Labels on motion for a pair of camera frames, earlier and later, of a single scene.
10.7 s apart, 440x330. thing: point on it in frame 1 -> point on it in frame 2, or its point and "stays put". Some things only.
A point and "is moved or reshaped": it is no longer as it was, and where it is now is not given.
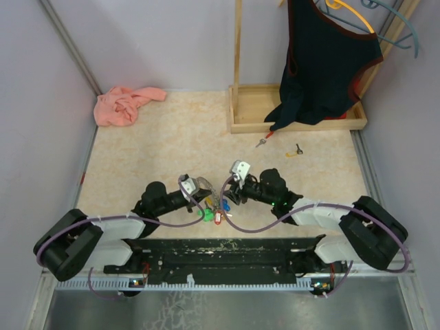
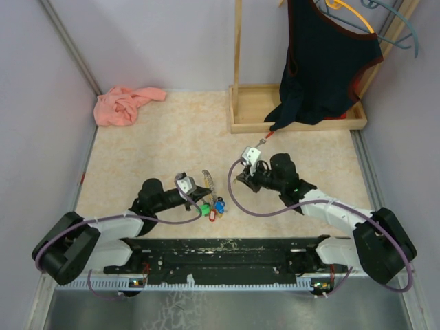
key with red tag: (262, 140) stays put
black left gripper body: (174, 203) stays put
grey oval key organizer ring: (203, 183) -> (212, 185)
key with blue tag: (225, 205) is moved or reshaped
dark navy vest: (324, 60) stays put
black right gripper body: (251, 190) -> (264, 179)
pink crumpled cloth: (119, 106) stays put
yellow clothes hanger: (339, 4) stays put
